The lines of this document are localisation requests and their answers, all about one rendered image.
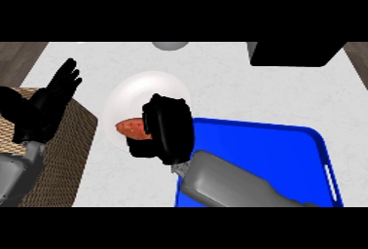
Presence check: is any white plate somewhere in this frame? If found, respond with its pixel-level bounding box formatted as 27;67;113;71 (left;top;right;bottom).
101;70;193;156

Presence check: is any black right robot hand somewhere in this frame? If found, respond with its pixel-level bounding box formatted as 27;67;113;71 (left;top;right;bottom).
128;92;197;166

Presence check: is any blue tray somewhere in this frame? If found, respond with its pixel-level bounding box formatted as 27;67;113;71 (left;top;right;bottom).
174;117;345;208

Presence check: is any grey round object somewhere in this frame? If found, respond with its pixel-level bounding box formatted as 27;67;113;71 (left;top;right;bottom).
151;42;190;52

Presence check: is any brown wicker basket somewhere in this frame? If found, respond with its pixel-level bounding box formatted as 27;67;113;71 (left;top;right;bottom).
0;87;100;208

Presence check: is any orange sweet potato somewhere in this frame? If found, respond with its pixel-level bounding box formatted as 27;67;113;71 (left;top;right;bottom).
116;117;154;141

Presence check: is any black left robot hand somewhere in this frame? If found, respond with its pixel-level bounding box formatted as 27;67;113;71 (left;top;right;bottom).
0;57;83;145

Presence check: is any black box appliance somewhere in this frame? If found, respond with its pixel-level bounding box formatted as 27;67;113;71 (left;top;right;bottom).
246;42;348;68

